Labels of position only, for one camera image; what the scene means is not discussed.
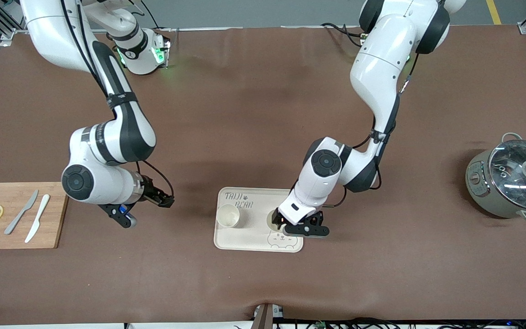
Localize green electric cooking pot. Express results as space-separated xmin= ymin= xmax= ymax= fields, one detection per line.
xmin=465 ymin=133 xmax=526 ymax=224

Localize black right base cable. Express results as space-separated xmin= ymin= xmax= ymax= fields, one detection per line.
xmin=140 ymin=0 xmax=172 ymax=33

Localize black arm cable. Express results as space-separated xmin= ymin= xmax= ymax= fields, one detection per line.
xmin=60 ymin=0 xmax=175 ymax=198
xmin=329 ymin=53 xmax=418 ymax=209

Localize white IKEA cup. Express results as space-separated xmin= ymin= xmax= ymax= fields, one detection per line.
xmin=266 ymin=209 xmax=286 ymax=232
xmin=216 ymin=204 xmax=241 ymax=228

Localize black left base cables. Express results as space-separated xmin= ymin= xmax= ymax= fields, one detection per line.
xmin=320 ymin=22 xmax=365 ymax=47

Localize aluminium table edge rail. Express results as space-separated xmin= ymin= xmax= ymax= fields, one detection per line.
xmin=0 ymin=26 xmax=365 ymax=35

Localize metal table edge bracket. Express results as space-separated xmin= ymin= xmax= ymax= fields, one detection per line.
xmin=251 ymin=302 xmax=285 ymax=329

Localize glass pot lid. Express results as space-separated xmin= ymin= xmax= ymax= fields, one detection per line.
xmin=488 ymin=139 xmax=526 ymax=212

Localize wooden cutting board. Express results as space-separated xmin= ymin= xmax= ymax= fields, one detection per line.
xmin=0 ymin=182 xmax=72 ymax=250

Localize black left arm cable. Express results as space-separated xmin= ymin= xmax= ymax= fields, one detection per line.
xmin=329 ymin=53 xmax=418 ymax=209

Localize white plastic knife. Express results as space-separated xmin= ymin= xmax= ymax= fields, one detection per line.
xmin=25 ymin=194 xmax=51 ymax=244

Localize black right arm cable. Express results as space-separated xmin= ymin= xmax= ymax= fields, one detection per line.
xmin=60 ymin=0 xmax=175 ymax=198

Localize grey plastic knife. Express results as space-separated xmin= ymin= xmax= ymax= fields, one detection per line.
xmin=4 ymin=190 xmax=39 ymax=235

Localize cream bear print tray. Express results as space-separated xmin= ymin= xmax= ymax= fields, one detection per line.
xmin=213 ymin=187 xmax=305 ymax=253

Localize brown table mat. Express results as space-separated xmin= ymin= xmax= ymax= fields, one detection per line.
xmin=0 ymin=25 xmax=526 ymax=326

